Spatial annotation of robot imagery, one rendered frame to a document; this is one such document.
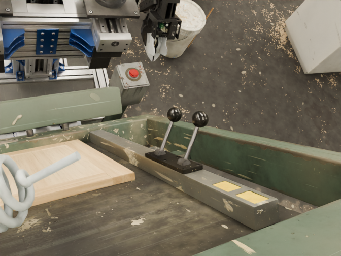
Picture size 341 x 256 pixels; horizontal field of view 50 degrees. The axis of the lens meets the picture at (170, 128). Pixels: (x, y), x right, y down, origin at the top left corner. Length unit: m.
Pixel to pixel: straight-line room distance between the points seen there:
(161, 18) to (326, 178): 0.55
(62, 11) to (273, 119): 1.97
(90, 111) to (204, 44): 2.88
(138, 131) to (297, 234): 1.18
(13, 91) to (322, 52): 2.41
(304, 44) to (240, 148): 2.60
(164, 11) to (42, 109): 0.74
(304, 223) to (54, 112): 0.27
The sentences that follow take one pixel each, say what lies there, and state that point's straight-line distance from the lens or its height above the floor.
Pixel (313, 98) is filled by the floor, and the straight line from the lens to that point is 3.47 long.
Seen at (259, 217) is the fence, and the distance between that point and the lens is 0.61.
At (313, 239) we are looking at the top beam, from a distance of 0.38.
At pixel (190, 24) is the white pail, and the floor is 0.36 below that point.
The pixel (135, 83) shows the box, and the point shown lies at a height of 0.93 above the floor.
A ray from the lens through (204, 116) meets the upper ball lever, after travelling 0.80.
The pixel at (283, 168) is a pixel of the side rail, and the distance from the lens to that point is 0.89.
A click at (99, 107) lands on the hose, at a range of 0.27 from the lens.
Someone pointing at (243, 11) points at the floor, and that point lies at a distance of 3.61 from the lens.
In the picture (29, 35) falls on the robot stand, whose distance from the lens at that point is 1.69.
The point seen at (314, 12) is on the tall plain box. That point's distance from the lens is 3.47.
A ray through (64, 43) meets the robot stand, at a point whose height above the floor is 0.80.
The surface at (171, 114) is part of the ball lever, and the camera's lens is 0.90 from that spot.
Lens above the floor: 2.20
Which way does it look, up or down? 58 degrees down
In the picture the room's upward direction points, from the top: 40 degrees clockwise
